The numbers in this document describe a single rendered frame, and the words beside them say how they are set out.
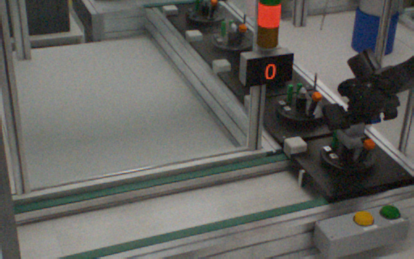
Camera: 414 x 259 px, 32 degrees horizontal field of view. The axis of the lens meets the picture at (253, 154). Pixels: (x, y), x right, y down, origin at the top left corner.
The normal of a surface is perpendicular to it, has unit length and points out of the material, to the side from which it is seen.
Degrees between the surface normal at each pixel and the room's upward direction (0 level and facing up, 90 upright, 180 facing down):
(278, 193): 0
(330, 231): 0
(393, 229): 90
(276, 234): 90
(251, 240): 90
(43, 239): 0
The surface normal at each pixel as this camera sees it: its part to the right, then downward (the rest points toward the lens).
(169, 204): 0.06, -0.85
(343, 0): 0.41, 0.51
